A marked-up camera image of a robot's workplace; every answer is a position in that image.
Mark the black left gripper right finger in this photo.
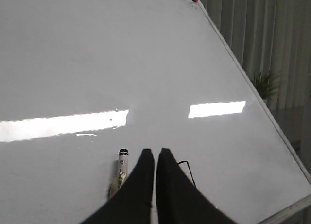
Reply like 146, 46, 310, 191
155, 148, 234, 224

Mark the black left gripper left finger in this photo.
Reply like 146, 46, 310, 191
82, 149, 155, 224

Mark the white black whiteboard marker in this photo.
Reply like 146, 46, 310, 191
108, 148, 129, 199

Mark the green potted plant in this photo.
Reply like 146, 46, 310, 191
252, 70, 281, 105

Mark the grey vertical curtain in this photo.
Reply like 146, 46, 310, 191
200, 0, 311, 110

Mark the white whiteboard with aluminium frame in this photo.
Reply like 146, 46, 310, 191
0, 0, 311, 224

